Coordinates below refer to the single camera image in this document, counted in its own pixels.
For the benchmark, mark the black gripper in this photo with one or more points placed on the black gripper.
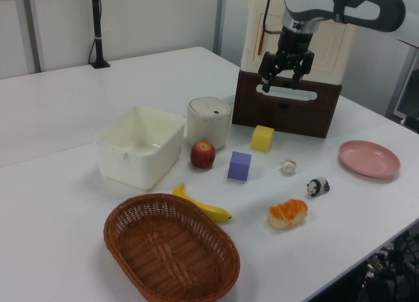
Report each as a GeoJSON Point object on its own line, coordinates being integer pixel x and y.
{"type": "Point", "coordinates": [294, 43]}

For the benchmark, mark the orange glazed bread roll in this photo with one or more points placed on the orange glazed bread roll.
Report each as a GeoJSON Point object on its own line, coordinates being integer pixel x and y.
{"type": "Point", "coordinates": [286, 213]}

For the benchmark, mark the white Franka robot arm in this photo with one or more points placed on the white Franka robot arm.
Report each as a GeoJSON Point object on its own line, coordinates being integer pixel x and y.
{"type": "Point", "coordinates": [370, 7]}

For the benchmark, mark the brown wicker basket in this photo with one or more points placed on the brown wicker basket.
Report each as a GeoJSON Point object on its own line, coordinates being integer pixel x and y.
{"type": "Point", "coordinates": [170, 249]}

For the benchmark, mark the cream toy cabinet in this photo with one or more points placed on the cream toy cabinet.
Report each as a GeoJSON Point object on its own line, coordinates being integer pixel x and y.
{"type": "Point", "coordinates": [327, 53]}

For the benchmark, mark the yellow cube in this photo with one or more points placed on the yellow cube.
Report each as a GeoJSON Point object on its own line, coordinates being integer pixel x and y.
{"type": "Point", "coordinates": [262, 139]}

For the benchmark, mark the white lidded desktop bin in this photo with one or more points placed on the white lidded desktop bin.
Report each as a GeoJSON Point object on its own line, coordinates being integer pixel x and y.
{"type": "Point", "coordinates": [207, 125]}

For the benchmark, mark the crumpled white paper ball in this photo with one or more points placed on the crumpled white paper ball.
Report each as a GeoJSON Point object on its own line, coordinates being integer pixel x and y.
{"type": "Point", "coordinates": [288, 166]}

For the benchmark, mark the purple cube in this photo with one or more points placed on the purple cube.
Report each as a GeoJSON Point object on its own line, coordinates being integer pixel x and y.
{"type": "Point", "coordinates": [239, 167]}

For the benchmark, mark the red apple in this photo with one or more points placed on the red apple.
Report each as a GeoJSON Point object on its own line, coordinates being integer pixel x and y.
{"type": "Point", "coordinates": [203, 155]}

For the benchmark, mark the panda figurine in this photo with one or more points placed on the panda figurine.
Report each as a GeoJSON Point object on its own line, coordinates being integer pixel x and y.
{"type": "Point", "coordinates": [318, 186]}

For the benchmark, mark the pink plate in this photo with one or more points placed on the pink plate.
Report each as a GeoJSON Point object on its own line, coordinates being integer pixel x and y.
{"type": "Point", "coordinates": [368, 158]}

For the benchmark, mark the yellow banana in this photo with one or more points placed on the yellow banana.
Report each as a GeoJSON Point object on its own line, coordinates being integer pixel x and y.
{"type": "Point", "coordinates": [212, 212]}

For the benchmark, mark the white plastic tub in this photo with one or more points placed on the white plastic tub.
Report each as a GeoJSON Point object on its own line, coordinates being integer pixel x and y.
{"type": "Point", "coordinates": [131, 164]}

